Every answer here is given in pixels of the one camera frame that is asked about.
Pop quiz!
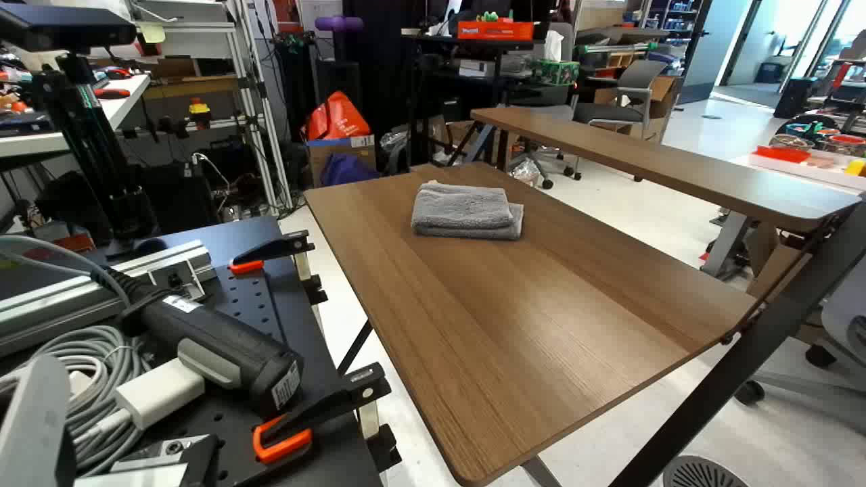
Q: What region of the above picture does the grey flat bracket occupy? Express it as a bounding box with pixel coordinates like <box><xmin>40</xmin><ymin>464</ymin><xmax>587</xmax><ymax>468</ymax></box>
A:
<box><xmin>0</xmin><ymin>351</ymin><xmax>76</xmax><ymax>487</ymax></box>

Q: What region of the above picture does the brown cardboard box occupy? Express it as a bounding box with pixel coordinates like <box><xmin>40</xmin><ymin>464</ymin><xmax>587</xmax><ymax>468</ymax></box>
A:
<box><xmin>648</xmin><ymin>73</ymin><xmax>686</xmax><ymax>143</ymax></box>

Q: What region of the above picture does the black orange bar clamp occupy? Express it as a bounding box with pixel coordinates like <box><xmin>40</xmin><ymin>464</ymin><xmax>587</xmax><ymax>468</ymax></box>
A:
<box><xmin>250</xmin><ymin>361</ymin><xmax>403</xmax><ymax>474</ymax></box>
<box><xmin>226</xmin><ymin>228</ymin><xmax>330</xmax><ymax>309</ymax></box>

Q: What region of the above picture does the silver metal bracket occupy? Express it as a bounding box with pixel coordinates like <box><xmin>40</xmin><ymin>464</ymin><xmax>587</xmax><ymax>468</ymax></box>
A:
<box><xmin>70</xmin><ymin>431</ymin><xmax>220</xmax><ymax>487</ymax></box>

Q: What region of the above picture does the black camera tripod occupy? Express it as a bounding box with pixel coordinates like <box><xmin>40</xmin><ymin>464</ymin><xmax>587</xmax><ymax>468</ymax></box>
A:
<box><xmin>35</xmin><ymin>50</ymin><xmax>161</xmax><ymax>240</ymax></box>

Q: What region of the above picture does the grey towel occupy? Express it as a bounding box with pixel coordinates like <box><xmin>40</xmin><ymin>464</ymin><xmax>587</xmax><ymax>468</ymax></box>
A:
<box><xmin>408</xmin><ymin>179</ymin><xmax>528</xmax><ymax>243</ymax></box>

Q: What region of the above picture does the brown wooden table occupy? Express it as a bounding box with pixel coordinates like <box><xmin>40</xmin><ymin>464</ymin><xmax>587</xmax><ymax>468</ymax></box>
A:
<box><xmin>334</xmin><ymin>197</ymin><xmax>866</xmax><ymax>487</ymax></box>

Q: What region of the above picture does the white side table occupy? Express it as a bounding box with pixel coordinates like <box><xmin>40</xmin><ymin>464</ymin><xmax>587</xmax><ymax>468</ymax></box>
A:
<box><xmin>701</xmin><ymin>147</ymin><xmax>866</xmax><ymax>281</ymax></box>

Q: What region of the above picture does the black cylindrical handheld device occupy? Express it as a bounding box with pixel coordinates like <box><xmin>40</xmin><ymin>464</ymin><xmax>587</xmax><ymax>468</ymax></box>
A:
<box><xmin>111</xmin><ymin>267</ymin><xmax>306</xmax><ymax>418</ymax></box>

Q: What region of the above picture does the white office chair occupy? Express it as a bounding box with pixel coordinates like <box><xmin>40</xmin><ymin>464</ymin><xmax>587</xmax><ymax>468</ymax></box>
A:
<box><xmin>733</xmin><ymin>254</ymin><xmax>866</xmax><ymax>404</ymax></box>

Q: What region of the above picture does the aluminium extrusion rail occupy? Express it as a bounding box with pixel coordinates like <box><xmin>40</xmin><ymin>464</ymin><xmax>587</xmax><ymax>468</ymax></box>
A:
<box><xmin>0</xmin><ymin>238</ymin><xmax>220</xmax><ymax>361</ymax></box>

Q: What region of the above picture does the black waste bin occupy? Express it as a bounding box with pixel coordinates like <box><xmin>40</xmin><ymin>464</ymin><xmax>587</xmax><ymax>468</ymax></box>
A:
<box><xmin>771</xmin><ymin>77</ymin><xmax>817</xmax><ymax>119</ymax></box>

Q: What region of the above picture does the white power adapter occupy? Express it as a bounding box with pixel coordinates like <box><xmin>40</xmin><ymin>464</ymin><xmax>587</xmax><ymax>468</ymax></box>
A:
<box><xmin>113</xmin><ymin>358</ymin><xmax>210</xmax><ymax>432</ymax></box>

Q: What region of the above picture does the grey metal frame chair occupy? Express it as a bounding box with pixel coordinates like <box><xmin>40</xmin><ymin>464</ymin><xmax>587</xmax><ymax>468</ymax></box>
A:
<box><xmin>578</xmin><ymin>58</ymin><xmax>675</xmax><ymax>143</ymax></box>

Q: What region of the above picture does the cardboard box with label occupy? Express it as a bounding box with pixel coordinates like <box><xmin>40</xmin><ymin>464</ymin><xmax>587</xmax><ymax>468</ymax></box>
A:
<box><xmin>306</xmin><ymin>133</ymin><xmax>379</xmax><ymax>189</ymax></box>

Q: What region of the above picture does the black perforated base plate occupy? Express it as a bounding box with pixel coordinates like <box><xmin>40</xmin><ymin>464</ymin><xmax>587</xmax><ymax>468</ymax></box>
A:
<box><xmin>0</xmin><ymin>215</ymin><xmax>403</xmax><ymax>487</ymax></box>

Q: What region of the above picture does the yellow small object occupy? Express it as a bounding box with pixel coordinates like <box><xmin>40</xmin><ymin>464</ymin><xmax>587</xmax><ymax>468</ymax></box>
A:
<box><xmin>188</xmin><ymin>97</ymin><xmax>215</xmax><ymax>131</ymax></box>

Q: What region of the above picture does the white metal rack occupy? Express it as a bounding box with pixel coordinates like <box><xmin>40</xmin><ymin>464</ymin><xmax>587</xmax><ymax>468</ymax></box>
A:
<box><xmin>226</xmin><ymin>0</ymin><xmax>295</xmax><ymax>215</ymax></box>

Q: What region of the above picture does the green crate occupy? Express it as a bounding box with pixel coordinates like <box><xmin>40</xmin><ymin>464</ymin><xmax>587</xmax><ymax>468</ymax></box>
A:
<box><xmin>530</xmin><ymin>59</ymin><xmax>583</xmax><ymax>87</ymax></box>

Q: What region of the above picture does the grey round fan grille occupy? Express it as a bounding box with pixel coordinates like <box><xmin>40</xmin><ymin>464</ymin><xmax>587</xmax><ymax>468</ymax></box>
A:
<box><xmin>660</xmin><ymin>454</ymin><xmax>751</xmax><ymax>487</ymax></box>

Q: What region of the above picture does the white workbench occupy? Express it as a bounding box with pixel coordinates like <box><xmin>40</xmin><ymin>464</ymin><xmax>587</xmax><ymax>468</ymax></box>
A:
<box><xmin>0</xmin><ymin>71</ymin><xmax>154</xmax><ymax>161</ymax></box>

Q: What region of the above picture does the orange bag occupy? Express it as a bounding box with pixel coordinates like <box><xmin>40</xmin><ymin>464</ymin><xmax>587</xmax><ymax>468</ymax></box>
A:
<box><xmin>304</xmin><ymin>89</ymin><xmax>373</xmax><ymax>143</ymax></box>

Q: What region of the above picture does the orange red flat item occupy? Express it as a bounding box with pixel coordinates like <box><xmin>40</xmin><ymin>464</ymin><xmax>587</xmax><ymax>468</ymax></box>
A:
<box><xmin>756</xmin><ymin>143</ymin><xmax>812</xmax><ymax>166</ymax></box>

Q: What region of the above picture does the black office chair base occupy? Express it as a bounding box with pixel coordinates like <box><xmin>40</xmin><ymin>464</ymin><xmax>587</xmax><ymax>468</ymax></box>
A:
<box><xmin>513</xmin><ymin>133</ymin><xmax>586</xmax><ymax>192</ymax></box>

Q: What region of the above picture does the orange plastic bin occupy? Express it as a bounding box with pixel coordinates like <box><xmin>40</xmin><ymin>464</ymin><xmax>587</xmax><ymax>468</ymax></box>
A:
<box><xmin>456</xmin><ymin>18</ymin><xmax>537</xmax><ymax>47</ymax></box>

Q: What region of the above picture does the grey coiled cable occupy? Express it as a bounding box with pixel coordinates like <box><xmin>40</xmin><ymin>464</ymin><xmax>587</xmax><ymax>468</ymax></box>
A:
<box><xmin>0</xmin><ymin>323</ymin><xmax>153</xmax><ymax>477</ymax></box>

